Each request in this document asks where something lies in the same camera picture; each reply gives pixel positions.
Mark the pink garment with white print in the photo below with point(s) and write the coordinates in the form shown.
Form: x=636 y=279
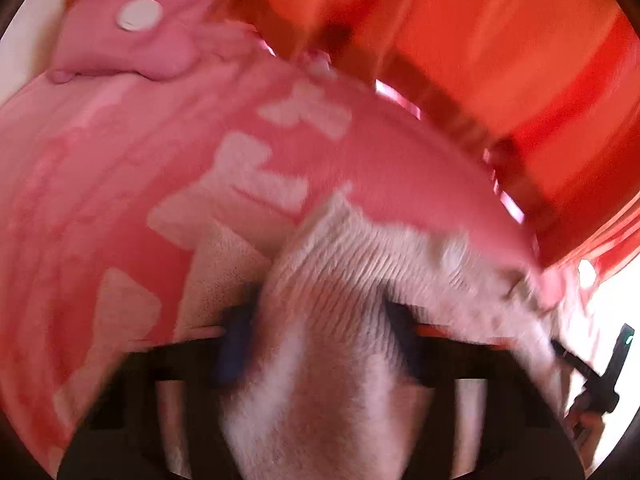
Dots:
x=375 y=160

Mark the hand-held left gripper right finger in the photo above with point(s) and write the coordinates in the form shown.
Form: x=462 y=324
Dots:
x=406 y=347

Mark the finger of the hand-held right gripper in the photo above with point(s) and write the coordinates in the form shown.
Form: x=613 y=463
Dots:
x=575 y=358

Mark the orange cloth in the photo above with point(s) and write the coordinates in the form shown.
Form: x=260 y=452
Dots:
x=500 y=35

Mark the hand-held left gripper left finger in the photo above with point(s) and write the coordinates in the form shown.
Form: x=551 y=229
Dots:
x=234 y=345

